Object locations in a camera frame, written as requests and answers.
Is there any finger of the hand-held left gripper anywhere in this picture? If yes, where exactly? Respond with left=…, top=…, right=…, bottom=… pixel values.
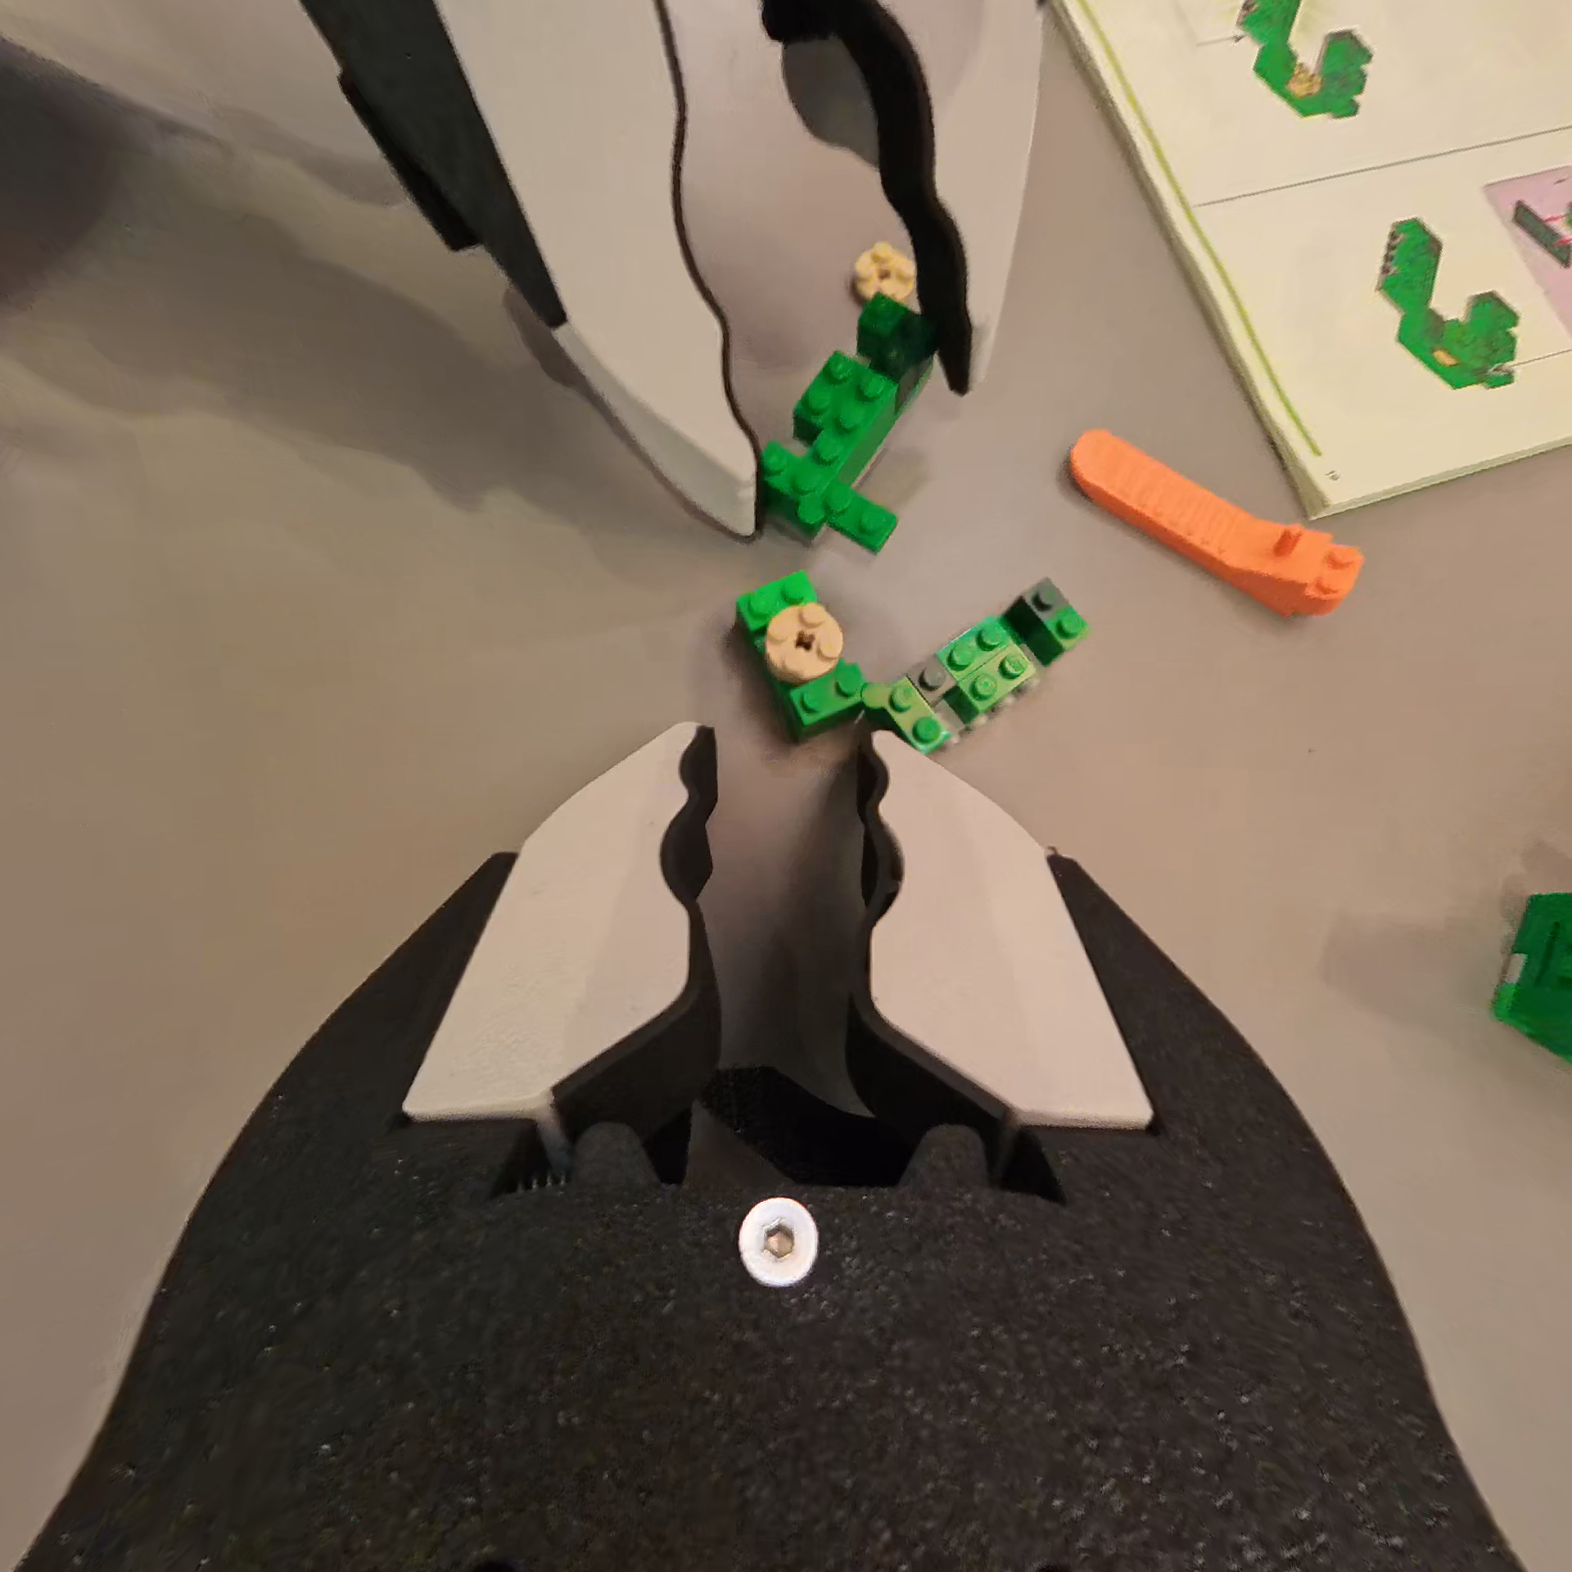
left=433, top=0, right=760, bottom=539
left=760, top=0, right=1049, bottom=395

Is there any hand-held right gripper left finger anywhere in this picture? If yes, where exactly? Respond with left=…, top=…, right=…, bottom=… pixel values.
left=403, top=722, right=725, bottom=1186

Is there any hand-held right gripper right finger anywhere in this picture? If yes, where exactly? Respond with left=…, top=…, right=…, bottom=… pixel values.
left=845, top=730, right=1159, bottom=1203

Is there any large green brick assembly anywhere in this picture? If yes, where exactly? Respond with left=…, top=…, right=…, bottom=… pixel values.
left=759, top=292, right=938, bottom=554

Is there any green grey brick assembly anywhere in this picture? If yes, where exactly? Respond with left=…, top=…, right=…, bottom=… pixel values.
left=860, top=576, right=1092, bottom=756

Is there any green brick with tan round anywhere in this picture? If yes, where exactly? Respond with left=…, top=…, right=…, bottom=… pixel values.
left=734, top=571, right=869, bottom=745

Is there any brick instruction booklet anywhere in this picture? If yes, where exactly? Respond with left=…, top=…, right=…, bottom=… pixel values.
left=1054, top=0, right=1572, bottom=520

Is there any orange brick separator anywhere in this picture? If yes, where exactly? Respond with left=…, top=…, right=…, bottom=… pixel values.
left=1069, top=430, right=1365, bottom=617

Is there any green baseplate brick model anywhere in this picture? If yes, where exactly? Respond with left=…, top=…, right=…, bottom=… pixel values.
left=1490, top=891, right=1572, bottom=1063

